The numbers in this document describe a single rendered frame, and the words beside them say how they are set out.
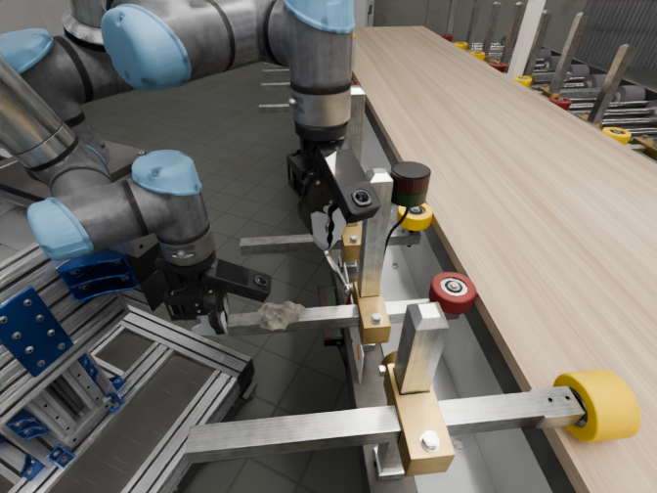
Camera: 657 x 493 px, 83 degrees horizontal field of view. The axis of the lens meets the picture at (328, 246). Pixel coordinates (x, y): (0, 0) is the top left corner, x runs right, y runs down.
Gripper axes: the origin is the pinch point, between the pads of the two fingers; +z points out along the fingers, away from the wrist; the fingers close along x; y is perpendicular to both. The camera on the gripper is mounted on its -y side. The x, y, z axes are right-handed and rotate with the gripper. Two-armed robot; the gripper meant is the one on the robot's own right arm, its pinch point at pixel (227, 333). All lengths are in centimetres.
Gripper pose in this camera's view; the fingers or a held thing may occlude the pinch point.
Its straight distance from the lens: 73.3
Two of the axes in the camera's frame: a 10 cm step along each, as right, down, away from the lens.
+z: 0.0, 7.7, 6.4
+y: -9.9, 0.6, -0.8
